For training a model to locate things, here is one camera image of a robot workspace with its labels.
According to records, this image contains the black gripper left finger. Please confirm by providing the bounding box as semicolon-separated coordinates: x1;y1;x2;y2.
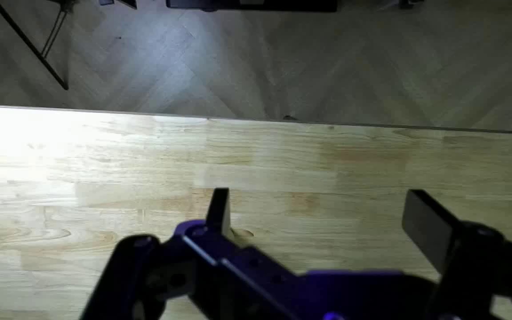
81;186;235;320

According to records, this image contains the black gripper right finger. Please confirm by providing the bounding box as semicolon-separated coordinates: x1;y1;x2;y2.
401;188;512;320

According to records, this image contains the long black base bar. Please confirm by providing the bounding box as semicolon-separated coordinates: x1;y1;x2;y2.
166;0;340;14

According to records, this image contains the black tripod leg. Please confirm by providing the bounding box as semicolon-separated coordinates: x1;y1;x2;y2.
0;0;72;92

